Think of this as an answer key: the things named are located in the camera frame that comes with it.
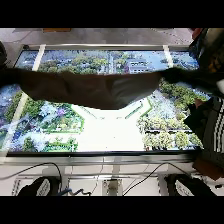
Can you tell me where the brown long-sleeved shirt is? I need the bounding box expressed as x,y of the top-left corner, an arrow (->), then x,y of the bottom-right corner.
17,69 -> 165,111

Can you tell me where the heap of clothes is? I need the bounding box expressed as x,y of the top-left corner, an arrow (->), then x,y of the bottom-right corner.
188,27 -> 224,74

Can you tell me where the red-brown garment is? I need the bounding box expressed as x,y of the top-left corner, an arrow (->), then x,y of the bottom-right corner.
192,155 -> 224,182

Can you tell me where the black cable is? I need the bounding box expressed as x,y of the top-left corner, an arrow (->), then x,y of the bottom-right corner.
122,161 -> 192,196
0,161 -> 64,188

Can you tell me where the silver frame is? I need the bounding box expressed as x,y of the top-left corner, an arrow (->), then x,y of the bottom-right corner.
0,43 -> 224,197

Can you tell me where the black white striped garment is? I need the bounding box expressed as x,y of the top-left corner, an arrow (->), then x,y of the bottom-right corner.
184,95 -> 224,162

